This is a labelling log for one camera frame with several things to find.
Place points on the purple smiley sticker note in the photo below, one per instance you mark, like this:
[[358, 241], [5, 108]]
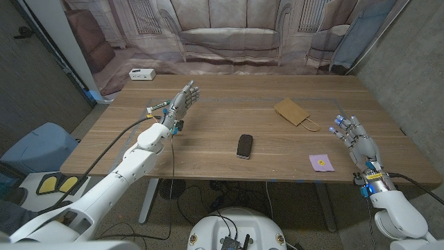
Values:
[[320, 163]]

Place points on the printed sofa room backdrop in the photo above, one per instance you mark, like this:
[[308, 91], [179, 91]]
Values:
[[229, 34]]

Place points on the black felt board eraser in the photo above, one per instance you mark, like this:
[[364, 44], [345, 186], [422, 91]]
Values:
[[245, 145]]

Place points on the person in blue jeans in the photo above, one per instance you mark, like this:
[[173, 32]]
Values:
[[14, 217]]

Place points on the black round floor device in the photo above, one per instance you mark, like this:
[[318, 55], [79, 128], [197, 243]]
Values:
[[172, 188]]

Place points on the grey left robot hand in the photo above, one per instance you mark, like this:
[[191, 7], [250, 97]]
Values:
[[178, 106]]

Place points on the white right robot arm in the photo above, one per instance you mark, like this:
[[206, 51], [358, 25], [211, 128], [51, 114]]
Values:
[[399, 215]]

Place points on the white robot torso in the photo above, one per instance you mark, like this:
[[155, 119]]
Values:
[[215, 225]]

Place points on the brown paper bag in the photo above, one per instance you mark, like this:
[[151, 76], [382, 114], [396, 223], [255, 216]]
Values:
[[291, 111]]

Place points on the white pedal base plate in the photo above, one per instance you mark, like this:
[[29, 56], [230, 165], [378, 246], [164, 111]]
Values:
[[34, 199]]

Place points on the yellow black foot pedal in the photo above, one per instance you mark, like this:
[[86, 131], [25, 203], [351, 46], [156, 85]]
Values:
[[68, 184], [48, 184]]

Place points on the grey table leg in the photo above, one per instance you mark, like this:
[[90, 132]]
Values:
[[326, 208]]

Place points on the black computer module with antenna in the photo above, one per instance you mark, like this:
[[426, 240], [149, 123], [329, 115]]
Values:
[[230, 243]]

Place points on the white power box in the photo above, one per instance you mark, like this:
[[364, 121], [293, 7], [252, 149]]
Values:
[[142, 74]]

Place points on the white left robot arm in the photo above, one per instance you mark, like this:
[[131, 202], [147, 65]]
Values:
[[138, 163]]

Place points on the white table leg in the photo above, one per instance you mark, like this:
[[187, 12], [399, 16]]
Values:
[[148, 201]]

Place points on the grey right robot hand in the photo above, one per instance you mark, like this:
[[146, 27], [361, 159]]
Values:
[[364, 147]]

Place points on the green whiteboard marker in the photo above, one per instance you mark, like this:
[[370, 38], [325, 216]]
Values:
[[160, 104]]

